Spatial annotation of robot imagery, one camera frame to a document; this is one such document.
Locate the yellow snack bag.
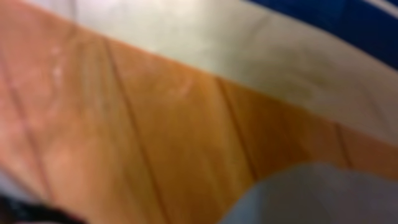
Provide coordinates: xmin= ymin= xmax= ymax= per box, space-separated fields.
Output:
xmin=1 ymin=1 xmax=397 ymax=223

